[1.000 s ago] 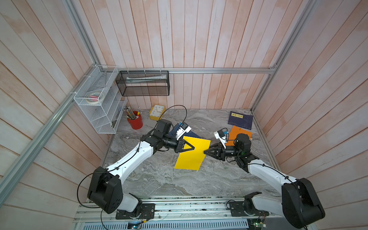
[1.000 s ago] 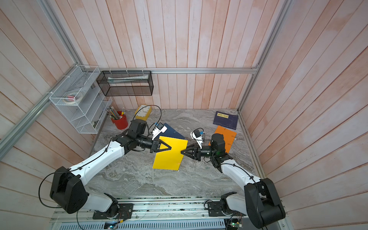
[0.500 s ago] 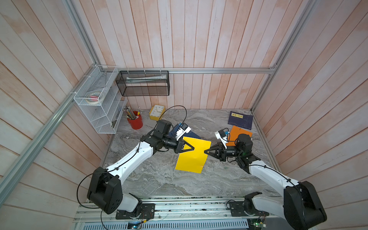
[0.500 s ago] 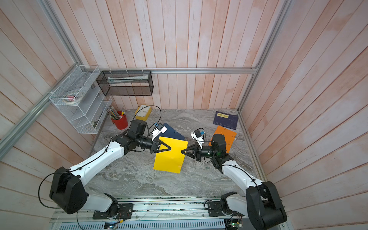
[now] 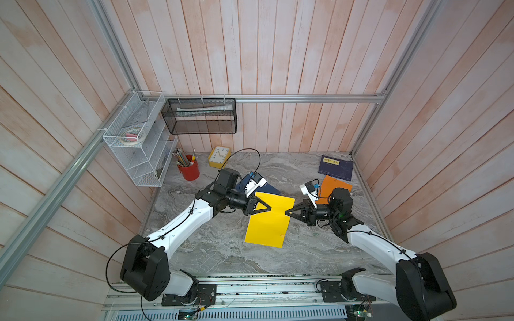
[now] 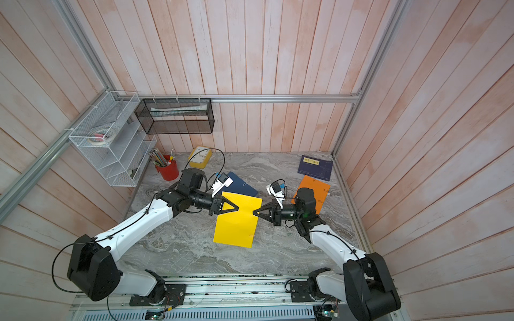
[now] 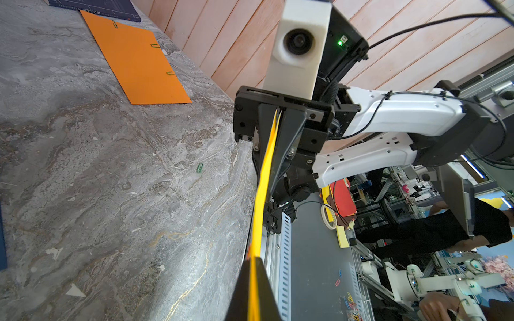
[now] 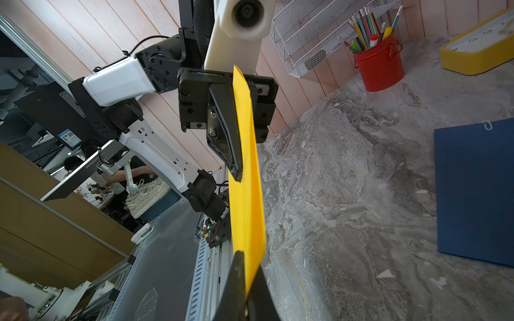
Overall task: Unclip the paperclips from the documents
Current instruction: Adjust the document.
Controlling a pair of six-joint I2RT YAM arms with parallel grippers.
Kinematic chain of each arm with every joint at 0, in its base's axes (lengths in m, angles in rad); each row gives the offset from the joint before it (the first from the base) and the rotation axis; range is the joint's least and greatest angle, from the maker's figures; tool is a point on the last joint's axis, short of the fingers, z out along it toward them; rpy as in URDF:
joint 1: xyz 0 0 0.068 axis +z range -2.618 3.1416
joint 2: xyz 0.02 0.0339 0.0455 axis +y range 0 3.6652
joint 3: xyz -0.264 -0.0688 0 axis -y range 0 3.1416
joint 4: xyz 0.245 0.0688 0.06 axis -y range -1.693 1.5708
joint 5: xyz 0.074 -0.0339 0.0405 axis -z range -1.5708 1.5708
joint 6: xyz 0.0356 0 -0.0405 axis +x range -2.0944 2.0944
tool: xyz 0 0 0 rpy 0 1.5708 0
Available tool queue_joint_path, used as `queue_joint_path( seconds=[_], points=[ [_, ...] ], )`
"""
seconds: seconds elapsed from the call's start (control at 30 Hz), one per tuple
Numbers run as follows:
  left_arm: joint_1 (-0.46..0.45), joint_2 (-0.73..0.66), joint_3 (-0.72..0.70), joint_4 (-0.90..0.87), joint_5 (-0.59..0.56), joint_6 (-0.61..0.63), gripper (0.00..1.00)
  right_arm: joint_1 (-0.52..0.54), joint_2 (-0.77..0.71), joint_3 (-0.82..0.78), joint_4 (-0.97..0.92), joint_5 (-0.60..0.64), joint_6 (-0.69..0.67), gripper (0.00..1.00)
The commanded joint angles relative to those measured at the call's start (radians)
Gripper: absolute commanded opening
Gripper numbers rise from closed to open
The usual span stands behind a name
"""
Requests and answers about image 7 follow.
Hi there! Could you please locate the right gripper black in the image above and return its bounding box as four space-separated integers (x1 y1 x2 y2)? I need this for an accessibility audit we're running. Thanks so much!
233 85 362 209

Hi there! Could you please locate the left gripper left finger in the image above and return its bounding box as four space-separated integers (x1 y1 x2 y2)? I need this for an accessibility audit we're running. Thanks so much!
224 260 250 321

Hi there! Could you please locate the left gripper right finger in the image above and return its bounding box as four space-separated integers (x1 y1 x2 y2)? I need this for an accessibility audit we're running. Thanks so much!
255 258 281 320

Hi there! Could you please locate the yellow paper document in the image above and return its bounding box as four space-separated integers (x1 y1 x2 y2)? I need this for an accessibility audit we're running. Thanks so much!
247 110 281 320

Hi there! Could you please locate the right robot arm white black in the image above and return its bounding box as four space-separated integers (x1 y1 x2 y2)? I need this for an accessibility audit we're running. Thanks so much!
234 81 503 210

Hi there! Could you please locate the orange paper document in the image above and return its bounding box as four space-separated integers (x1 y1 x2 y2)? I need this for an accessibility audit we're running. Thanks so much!
80 11 191 105

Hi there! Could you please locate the dark navy notebook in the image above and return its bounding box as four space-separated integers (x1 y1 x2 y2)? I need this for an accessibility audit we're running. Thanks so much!
45 0 141 22

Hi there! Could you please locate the blue paper document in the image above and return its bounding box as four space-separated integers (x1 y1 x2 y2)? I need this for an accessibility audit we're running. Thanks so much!
0 214 8 271

